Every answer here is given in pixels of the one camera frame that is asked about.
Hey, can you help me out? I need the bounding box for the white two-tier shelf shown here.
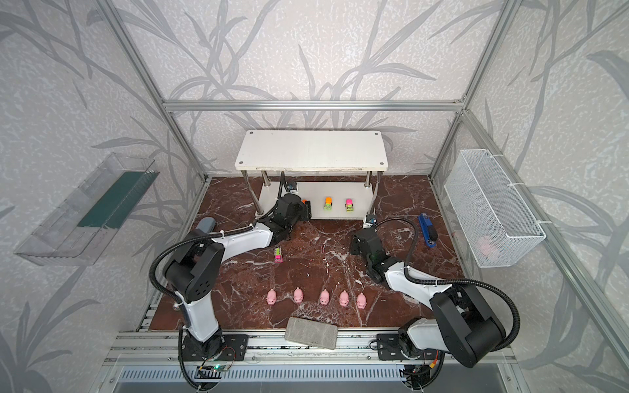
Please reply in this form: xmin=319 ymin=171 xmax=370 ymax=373
xmin=234 ymin=130 xmax=388 ymax=220

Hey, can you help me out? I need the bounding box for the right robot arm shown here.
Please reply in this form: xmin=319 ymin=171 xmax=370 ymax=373
xmin=350 ymin=228 xmax=521 ymax=368

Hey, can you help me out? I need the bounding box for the grey sponge block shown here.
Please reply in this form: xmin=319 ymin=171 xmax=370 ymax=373
xmin=284 ymin=317 xmax=338 ymax=350

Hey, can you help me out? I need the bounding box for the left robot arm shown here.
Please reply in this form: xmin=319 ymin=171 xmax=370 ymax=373
xmin=148 ymin=193 xmax=311 ymax=345

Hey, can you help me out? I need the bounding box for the pink toy pig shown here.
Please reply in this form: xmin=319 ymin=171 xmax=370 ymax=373
xmin=356 ymin=293 xmax=367 ymax=309
xmin=319 ymin=289 xmax=330 ymax=306
xmin=266 ymin=289 xmax=277 ymax=306
xmin=293 ymin=288 xmax=304 ymax=304
xmin=338 ymin=291 xmax=350 ymax=307

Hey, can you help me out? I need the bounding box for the orange green mixer truck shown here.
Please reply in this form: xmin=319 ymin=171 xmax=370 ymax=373
xmin=324 ymin=196 xmax=333 ymax=211

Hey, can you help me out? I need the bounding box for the grey blue glasses case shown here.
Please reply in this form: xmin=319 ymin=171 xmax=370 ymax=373
xmin=195 ymin=217 xmax=216 ymax=234

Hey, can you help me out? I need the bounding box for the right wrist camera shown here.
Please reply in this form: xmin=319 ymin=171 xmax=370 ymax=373
xmin=363 ymin=214 xmax=378 ymax=229

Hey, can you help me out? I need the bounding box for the pink green mixer truck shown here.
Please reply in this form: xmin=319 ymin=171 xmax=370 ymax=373
xmin=345 ymin=198 xmax=354 ymax=212

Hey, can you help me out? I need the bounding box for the pink item in basket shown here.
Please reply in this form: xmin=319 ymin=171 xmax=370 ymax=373
xmin=477 ymin=236 xmax=500 ymax=261

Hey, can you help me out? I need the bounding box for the blue stapler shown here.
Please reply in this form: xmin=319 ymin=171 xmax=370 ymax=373
xmin=418 ymin=213 xmax=438 ymax=248

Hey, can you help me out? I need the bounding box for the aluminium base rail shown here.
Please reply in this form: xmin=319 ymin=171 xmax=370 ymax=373
xmin=103 ymin=328 xmax=396 ymax=366

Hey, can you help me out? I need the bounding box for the green circuit board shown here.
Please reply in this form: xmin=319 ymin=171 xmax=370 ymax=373
xmin=196 ymin=364 xmax=231 ymax=379

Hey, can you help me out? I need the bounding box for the clear plastic wall bin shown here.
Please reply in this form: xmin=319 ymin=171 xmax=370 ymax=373
xmin=15 ymin=153 xmax=159 ymax=266

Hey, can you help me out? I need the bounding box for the pink green toy truck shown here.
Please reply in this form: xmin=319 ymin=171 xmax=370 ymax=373
xmin=274 ymin=247 xmax=283 ymax=264

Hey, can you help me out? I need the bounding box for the white wire mesh basket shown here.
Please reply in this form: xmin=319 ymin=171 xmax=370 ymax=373
xmin=445 ymin=149 xmax=546 ymax=268

